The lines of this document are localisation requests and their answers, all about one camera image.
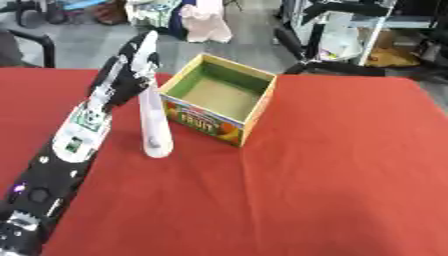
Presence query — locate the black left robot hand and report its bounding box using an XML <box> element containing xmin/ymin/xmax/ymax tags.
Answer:
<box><xmin>85</xmin><ymin>31</ymin><xmax>163</xmax><ymax>108</ymax></box>

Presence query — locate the tall white bottle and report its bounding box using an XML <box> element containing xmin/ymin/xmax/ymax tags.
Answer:
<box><xmin>127</xmin><ymin>30</ymin><xmax>175</xmax><ymax>159</ymax></box>

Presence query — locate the cardboard box with green inside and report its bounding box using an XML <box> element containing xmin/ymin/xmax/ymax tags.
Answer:
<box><xmin>157</xmin><ymin>52</ymin><xmax>279</xmax><ymax>148</ymax></box>

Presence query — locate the black chair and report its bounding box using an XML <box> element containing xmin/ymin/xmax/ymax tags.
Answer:
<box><xmin>0</xmin><ymin>28</ymin><xmax>58</xmax><ymax>69</ymax></box>

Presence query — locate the pink cloth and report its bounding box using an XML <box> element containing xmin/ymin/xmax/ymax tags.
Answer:
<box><xmin>178</xmin><ymin>0</ymin><xmax>235</xmax><ymax>44</ymax></box>

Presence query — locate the black tripod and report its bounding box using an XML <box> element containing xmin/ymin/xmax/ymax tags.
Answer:
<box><xmin>271</xmin><ymin>0</ymin><xmax>389</xmax><ymax>77</ymax></box>

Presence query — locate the white plastic bag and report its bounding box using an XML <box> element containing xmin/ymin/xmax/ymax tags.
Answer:
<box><xmin>318</xmin><ymin>23</ymin><xmax>364</xmax><ymax>62</ymax></box>

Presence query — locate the white metal rack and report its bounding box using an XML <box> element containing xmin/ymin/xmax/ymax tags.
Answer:
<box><xmin>288</xmin><ymin>0</ymin><xmax>448</xmax><ymax>67</ymax></box>

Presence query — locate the yellow-brown bag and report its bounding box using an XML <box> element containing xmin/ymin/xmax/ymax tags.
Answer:
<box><xmin>365</xmin><ymin>45</ymin><xmax>424</xmax><ymax>68</ymax></box>

